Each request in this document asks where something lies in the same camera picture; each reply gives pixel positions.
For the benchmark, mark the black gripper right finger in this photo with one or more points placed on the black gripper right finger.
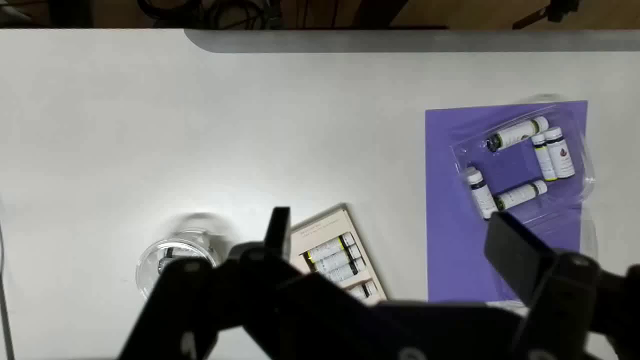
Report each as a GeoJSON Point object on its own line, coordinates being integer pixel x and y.
{"type": "Point", "coordinates": [566, 301]}

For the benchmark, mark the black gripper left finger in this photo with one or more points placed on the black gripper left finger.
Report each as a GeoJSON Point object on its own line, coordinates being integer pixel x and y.
{"type": "Point", "coordinates": [220, 307]}

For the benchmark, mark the small white-capped labelled bottle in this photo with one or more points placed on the small white-capped labelled bottle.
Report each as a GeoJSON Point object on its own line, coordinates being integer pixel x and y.
{"type": "Point", "coordinates": [362, 291]}
{"type": "Point", "coordinates": [345, 273]}
{"type": "Point", "coordinates": [520, 195]}
{"type": "Point", "coordinates": [336, 260]}
{"type": "Point", "coordinates": [516, 133]}
{"type": "Point", "coordinates": [327, 251]}
{"type": "Point", "coordinates": [481, 195]}
{"type": "Point", "coordinates": [542, 160]}
{"type": "Point", "coordinates": [561, 157]}

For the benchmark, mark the beige bottle tray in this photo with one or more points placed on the beige bottle tray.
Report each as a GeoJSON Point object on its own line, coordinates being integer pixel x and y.
{"type": "Point", "coordinates": [320, 231]}

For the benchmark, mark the clear plastic clamshell container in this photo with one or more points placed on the clear plastic clamshell container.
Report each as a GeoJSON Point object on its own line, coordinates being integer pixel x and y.
{"type": "Point", "coordinates": [513, 167]}

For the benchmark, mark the clear glass cup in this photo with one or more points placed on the clear glass cup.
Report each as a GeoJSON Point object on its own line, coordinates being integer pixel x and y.
{"type": "Point", "coordinates": [192, 233]}

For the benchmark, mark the purple paper mat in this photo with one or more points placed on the purple paper mat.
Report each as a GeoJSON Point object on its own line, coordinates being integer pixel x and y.
{"type": "Point", "coordinates": [452, 253]}

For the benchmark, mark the black camera tripod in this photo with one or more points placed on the black camera tripod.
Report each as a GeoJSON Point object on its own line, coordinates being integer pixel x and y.
{"type": "Point", "coordinates": [547, 13]}

